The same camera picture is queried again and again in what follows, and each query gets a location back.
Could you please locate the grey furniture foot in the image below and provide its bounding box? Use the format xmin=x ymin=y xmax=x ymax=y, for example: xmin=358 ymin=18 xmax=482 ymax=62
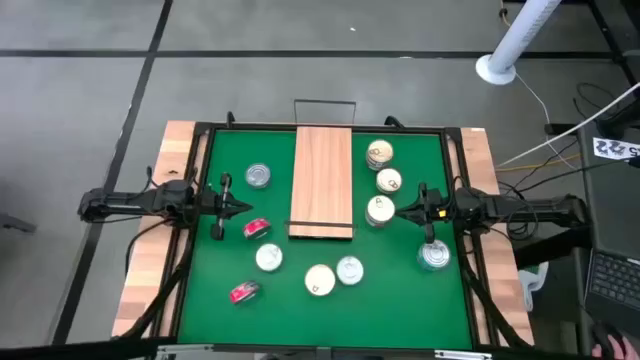
xmin=0 ymin=213 xmax=37 ymax=234

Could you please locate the silver metal bracket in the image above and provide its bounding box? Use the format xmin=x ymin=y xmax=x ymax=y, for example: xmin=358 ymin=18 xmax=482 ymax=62
xmin=433 ymin=349 xmax=494 ymax=360
xmin=155 ymin=343 xmax=217 ymax=360

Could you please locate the thin white cable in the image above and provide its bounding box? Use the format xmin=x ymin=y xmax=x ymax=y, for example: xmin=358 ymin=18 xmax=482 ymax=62
xmin=513 ymin=72 xmax=579 ymax=171

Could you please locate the dark grey laptop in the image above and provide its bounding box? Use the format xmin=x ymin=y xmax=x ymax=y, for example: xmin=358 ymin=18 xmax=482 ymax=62
xmin=582 ymin=247 xmax=640 ymax=326

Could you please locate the green table mat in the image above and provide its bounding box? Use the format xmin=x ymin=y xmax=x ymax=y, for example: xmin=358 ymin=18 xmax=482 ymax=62
xmin=177 ymin=128 xmax=475 ymax=351

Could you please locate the white paper number label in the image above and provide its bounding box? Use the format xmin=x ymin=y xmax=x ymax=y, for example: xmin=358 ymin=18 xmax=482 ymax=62
xmin=592 ymin=136 xmax=640 ymax=162

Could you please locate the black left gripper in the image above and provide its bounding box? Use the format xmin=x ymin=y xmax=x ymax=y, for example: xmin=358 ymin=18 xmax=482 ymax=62
xmin=199 ymin=172 xmax=255 ymax=242

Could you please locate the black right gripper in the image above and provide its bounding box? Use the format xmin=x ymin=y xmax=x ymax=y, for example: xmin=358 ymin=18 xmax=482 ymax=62
xmin=394 ymin=182 xmax=455 ymax=245

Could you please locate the dark grey side desk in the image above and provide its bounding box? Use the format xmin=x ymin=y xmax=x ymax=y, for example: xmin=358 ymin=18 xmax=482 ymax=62
xmin=574 ymin=122 xmax=640 ymax=360

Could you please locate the light blue tuna can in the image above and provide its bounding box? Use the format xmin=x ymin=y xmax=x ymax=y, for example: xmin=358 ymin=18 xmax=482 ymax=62
xmin=255 ymin=243 xmax=284 ymax=273
xmin=335 ymin=255 xmax=365 ymax=287
xmin=244 ymin=162 xmax=273 ymax=190
xmin=416 ymin=239 xmax=452 ymax=273

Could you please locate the pink salmon can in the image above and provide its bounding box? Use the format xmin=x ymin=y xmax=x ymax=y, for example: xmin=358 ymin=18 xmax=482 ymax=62
xmin=228 ymin=280 xmax=262 ymax=306
xmin=242 ymin=217 xmax=273 ymax=241

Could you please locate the thick white cable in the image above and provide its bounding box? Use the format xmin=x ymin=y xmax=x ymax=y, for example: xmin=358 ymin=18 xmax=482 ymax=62
xmin=497 ymin=81 xmax=640 ymax=169

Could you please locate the black horizontal bar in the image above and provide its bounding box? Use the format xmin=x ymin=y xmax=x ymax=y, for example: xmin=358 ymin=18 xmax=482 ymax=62
xmin=0 ymin=335 xmax=174 ymax=360

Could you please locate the white tower fan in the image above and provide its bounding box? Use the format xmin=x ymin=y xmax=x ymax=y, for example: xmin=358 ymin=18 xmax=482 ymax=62
xmin=474 ymin=0 xmax=564 ymax=86

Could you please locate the wooden shelf black wire frame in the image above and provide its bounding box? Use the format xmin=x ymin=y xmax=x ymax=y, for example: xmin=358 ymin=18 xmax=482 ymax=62
xmin=285 ymin=98 xmax=359 ymax=242

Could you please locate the black metal table frame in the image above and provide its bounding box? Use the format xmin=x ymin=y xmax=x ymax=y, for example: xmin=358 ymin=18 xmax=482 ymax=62
xmin=149 ymin=119 xmax=501 ymax=351

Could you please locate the yellow floor cable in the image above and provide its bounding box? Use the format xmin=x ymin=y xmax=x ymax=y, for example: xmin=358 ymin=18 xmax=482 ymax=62
xmin=496 ymin=153 xmax=582 ymax=172

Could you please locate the black stand base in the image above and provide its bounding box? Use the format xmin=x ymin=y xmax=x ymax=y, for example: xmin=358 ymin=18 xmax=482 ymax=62
xmin=543 ymin=97 xmax=640 ymax=137

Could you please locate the person's hand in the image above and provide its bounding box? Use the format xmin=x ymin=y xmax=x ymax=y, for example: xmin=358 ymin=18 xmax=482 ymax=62
xmin=589 ymin=333 xmax=640 ymax=360

